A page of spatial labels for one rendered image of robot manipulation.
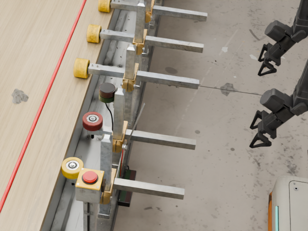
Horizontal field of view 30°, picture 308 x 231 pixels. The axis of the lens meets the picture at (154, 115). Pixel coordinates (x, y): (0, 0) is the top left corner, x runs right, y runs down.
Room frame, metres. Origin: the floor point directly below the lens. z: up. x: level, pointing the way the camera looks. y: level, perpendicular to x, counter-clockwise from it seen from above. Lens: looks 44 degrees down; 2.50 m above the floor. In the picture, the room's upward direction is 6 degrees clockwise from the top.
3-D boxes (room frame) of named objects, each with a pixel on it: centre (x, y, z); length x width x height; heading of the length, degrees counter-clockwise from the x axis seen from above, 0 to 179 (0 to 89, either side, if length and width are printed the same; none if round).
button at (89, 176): (1.04, 0.16, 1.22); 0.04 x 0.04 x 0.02
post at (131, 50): (1.80, 0.12, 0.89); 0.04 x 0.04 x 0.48; 87
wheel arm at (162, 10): (2.34, 0.05, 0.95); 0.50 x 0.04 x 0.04; 87
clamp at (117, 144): (1.57, 0.13, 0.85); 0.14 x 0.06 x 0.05; 177
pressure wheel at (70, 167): (1.35, 0.27, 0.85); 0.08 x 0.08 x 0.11
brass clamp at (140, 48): (2.07, 0.10, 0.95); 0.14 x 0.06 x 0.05; 177
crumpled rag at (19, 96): (1.68, 0.55, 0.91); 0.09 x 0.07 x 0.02; 22
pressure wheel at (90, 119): (1.60, 0.24, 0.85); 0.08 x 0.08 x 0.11
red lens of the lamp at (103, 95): (1.55, 0.18, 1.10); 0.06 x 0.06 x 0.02
